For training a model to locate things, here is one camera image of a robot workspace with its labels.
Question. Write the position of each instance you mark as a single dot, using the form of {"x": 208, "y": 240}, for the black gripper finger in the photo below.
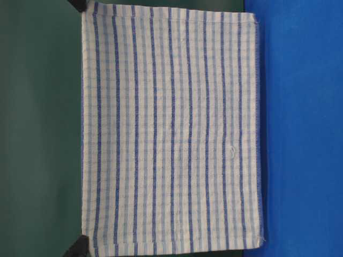
{"x": 80, "y": 5}
{"x": 79, "y": 248}

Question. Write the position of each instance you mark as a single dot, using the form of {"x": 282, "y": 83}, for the blue striped white towel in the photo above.
{"x": 170, "y": 130}

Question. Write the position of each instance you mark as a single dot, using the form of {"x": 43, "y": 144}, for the blue table cloth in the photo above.
{"x": 301, "y": 126}

